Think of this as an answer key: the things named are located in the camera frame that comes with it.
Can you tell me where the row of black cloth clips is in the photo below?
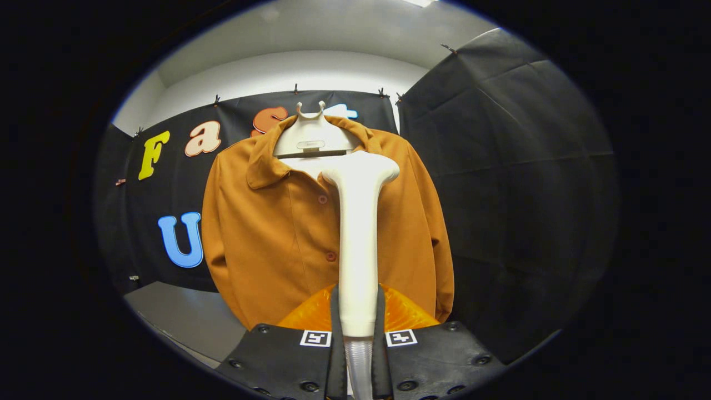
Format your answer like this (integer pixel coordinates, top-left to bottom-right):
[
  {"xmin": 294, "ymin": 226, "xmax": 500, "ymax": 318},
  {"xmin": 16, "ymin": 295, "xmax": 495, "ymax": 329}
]
[{"xmin": 132, "ymin": 43, "xmax": 459, "ymax": 138}]

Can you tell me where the black backdrop cloth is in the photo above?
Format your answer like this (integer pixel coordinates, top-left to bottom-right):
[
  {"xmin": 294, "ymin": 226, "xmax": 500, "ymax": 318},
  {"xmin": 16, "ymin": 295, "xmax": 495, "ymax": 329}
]
[{"xmin": 92, "ymin": 28, "xmax": 622, "ymax": 364}]

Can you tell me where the white garment steamer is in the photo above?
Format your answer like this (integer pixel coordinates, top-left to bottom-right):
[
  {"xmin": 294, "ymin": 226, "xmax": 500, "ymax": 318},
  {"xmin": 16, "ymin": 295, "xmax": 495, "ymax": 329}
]
[{"xmin": 321, "ymin": 151, "xmax": 400, "ymax": 400}]

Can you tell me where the orange button shirt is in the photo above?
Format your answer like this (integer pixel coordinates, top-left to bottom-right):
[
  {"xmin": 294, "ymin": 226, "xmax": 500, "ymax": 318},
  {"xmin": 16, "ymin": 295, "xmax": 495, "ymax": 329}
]
[{"xmin": 201, "ymin": 114, "xmax": 455, "ymax": 331}]

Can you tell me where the grey cabinet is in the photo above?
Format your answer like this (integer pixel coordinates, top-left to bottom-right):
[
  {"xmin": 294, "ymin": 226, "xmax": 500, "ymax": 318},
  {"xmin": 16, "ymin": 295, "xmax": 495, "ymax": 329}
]
[{"xmin": 123, "ymin": 281, "xmax": 248, "ymax": 370}]

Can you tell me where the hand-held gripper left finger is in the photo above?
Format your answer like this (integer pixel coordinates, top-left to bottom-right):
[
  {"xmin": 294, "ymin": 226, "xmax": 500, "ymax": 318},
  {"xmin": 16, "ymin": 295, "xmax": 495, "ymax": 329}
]
[{"xmin": 216, "ymin": 283, "xmax": 349, "ymax": 400}]

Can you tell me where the white garment hanger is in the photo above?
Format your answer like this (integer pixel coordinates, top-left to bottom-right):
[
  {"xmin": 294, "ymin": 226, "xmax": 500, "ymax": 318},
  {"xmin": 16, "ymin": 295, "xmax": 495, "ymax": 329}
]
[{"xmin": 272, "ymin": 101, "xmax": 362, "ymax": 176}]

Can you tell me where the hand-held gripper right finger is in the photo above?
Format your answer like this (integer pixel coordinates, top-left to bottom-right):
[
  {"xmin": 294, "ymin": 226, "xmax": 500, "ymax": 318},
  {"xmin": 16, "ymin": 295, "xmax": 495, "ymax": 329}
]
[{"xmin": 371, "ymin": 283, "xmax": 506, "ymax": 400}]

